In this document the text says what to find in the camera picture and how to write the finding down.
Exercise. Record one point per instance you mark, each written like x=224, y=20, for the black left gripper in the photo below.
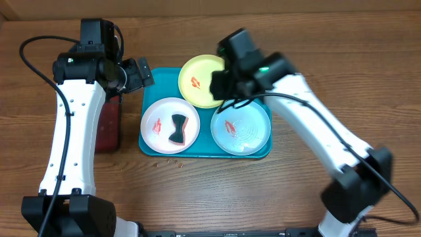
x=135, y=80

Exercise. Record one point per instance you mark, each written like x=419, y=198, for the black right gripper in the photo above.
x=219, y=89

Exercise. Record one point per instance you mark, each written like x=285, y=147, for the yellow-green plate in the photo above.
x=195, y=78

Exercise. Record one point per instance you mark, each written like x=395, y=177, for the white plate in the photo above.
x=157, y=125

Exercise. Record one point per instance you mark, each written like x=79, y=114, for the light blue plate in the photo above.
x=241, y=131

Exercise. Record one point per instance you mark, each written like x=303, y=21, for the red black sponge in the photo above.
x=178, y=136

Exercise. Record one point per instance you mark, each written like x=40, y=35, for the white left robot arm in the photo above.
x=88, y=75

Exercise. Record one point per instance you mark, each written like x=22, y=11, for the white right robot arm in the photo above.
x=360, y=174

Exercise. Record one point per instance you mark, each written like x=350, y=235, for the blue plastic tray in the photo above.
x=166, y=85

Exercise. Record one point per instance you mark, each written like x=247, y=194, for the dark red water tray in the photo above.
x=108, y=131

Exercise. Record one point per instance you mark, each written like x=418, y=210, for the cardboard back wall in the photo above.
x=16, y=10

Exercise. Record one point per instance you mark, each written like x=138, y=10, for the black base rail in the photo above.
x=289, y=232

